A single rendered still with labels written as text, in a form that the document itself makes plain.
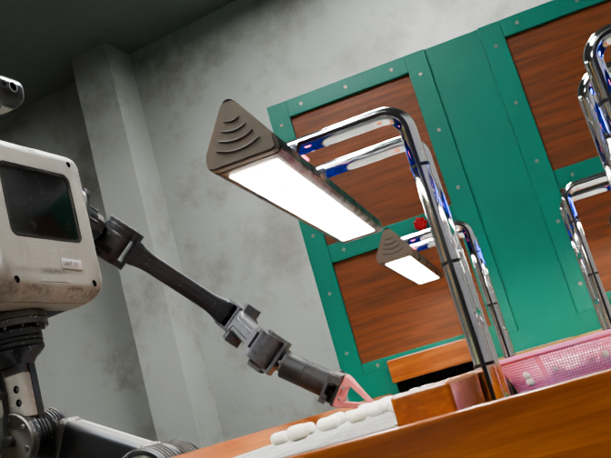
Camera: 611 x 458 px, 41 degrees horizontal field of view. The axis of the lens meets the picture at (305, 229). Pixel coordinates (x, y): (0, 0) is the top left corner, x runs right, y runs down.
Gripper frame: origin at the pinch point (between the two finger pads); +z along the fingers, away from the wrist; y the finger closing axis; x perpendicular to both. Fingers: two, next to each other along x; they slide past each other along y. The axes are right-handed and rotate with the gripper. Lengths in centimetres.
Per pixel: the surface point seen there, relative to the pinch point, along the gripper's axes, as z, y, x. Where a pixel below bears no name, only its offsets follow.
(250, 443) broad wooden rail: -8.9, -44.8, 6.2
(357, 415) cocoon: 4.8, -46.9, -4.9
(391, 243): -10.3, 11.8, -32.2
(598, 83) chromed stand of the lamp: 19, -64, -57
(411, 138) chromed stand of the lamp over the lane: 0, -64, -43
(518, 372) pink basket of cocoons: 23.8, -21.2, -18.6
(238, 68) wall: -208, 339, -116
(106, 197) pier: -255, 326, -2
